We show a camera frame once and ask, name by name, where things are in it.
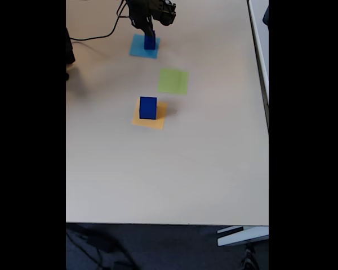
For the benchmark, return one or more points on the medium blue cube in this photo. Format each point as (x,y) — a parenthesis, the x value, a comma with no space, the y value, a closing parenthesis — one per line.
(150,44)

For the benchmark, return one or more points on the white table foot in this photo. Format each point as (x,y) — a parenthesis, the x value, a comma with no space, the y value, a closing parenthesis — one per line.
(242,237)

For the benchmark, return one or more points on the orange paper square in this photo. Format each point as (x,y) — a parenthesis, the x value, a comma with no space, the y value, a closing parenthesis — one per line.
(146,123)

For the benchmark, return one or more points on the green paper square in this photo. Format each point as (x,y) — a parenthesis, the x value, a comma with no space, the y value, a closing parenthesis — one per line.
(173,81)

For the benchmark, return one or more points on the dark blue object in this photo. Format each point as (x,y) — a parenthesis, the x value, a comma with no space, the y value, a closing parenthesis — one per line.
(266,15)

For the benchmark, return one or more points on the largest blue cube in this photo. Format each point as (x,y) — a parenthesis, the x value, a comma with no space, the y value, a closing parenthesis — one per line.
(147,111)

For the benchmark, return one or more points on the blue paper square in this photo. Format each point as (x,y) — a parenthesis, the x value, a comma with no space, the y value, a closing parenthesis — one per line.
(136,49)

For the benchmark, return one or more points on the black camera box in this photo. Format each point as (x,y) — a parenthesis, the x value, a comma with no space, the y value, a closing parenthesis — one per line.
(166,12)

